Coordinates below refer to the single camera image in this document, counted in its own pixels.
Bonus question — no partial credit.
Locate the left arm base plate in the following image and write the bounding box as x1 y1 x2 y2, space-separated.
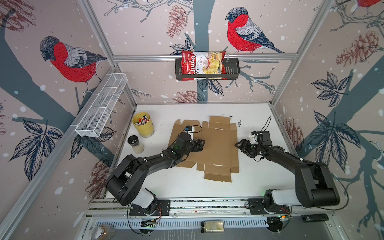
129 199 171 217

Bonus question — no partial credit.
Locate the black lidded spice jar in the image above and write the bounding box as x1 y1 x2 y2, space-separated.
127 135 145 154

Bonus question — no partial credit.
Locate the yellow cup with markers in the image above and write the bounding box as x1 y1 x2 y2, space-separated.
132 112 155 138

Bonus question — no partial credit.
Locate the white wire mesh shelf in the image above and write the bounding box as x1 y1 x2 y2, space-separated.
75 73 128 138

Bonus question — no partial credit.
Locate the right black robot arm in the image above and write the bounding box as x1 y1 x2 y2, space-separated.
235 139 340 208

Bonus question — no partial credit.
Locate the brown cardboard box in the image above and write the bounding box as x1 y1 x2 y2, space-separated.
169 116 239 183

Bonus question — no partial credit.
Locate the black remote device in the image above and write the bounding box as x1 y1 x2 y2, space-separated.
301 214 329 223

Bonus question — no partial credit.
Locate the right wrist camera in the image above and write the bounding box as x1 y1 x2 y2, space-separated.
251 131 273 147

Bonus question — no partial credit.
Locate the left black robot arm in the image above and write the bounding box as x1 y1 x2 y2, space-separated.
105 132 205 209

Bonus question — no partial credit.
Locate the glass jar lying flat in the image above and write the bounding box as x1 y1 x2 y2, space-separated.
201 220 225 234

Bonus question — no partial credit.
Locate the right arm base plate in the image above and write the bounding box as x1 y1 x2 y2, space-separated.
245 198 291 215

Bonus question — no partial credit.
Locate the red cassava chips bag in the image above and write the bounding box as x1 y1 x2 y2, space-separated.
181 51 226 76

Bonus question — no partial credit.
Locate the black wall basket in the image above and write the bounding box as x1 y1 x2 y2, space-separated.
175 58 240 81

